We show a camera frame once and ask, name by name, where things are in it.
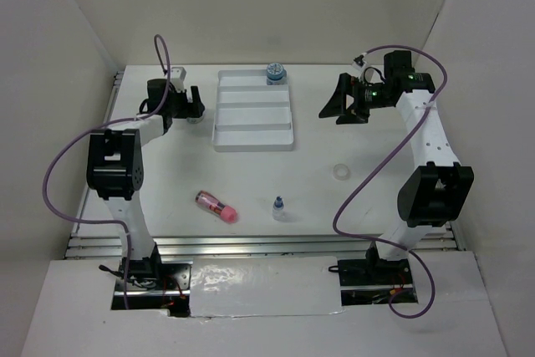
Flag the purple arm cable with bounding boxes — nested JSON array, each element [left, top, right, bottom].
[[43, 33, 172, 308], [333, 43, 451, 319]]

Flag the white foil covered panel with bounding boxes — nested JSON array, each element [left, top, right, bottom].
[[189, 256, 343, 318]]

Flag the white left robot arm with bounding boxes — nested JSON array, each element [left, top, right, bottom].
[[86, 78, 206, 289]]

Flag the small blue capped bottle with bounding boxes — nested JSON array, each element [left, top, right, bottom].
[[272, 196, 284, 221]]

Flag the blue slime jar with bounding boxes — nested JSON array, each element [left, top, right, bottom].
[[266, 63, 287, 85], [186, 113, 205, 124]]

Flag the pink capped glue stick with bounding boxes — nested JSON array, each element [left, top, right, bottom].
[[195, 191, 237, 223]]

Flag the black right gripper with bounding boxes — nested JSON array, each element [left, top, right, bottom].
[[318, 72, 393, 125]]

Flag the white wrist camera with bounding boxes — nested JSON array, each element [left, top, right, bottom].
[[171, 66, 186, 93], [352, 52, 368, 70]]

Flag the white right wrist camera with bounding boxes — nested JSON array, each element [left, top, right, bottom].
[[352, 52, 368, 70]]

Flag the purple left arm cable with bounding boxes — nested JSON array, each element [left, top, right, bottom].
[[43, 33, 172, 308]]

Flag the white tiered organizer tray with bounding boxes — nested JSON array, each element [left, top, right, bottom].
[[212, 68, 294, 152]]

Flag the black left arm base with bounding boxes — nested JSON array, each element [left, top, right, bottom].
[[99, 263, 192, 304]]

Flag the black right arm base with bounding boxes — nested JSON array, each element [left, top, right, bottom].
[[328, 258, 413, 287]]

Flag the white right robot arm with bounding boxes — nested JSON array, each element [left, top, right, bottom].
[[318, 45, 474, 283]]

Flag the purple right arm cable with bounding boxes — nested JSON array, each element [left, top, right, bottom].
[[333, 43, 451, 319]]

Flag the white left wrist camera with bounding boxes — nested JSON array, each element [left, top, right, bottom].
[[171, 66, 186, 93]]

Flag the clear tape roll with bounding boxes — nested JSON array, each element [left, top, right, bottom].
[[332, 164, 351, 181]]

